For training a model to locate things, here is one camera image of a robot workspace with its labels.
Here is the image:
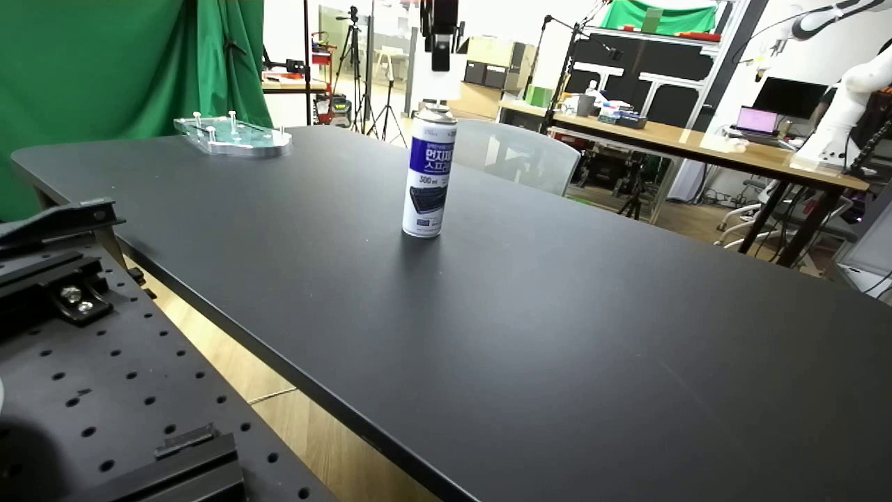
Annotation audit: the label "black panel shelf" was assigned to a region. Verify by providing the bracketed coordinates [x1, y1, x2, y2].
[554, 26, 738, 131]

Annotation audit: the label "stacked cardboard boxes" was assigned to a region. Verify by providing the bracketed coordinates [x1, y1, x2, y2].
[454, 33, 539, 124]

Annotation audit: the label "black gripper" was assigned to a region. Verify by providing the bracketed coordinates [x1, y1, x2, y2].
[418, 0, 462, 78]

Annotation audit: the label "black computer monitor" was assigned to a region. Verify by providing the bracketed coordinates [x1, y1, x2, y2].
[750, 75, 833, 125]

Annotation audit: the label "black metal bracket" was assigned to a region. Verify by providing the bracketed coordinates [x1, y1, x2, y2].
[0, 195, 128, 330]

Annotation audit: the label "green curtain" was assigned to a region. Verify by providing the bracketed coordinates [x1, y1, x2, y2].
[0, 0, 302, 223]

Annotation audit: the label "laptop with pink screen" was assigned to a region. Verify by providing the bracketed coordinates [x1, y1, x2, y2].
[730, 104, 786, 142]

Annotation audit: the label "black perforated breadboard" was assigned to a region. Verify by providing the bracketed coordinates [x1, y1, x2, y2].
[0, 244, 338, 502]

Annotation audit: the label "green cloth on shelf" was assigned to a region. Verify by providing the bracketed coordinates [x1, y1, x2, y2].
[598, 0, 726, 40]

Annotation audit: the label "long wooden desk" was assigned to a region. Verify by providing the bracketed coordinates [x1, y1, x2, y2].
[499, 97, 875, 270]

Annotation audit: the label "black clamp bar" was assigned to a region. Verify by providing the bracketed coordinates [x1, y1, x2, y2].
[62, 421, 249, 502]

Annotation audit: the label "small black tripod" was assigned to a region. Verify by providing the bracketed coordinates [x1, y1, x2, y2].
[617, 157, 659, 223]

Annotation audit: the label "black camera tripod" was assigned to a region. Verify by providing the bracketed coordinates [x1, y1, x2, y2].
[333, 2, 372, 125]

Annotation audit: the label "blue white spray can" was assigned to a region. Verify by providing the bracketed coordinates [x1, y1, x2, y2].
[398, 97, 461, 244]

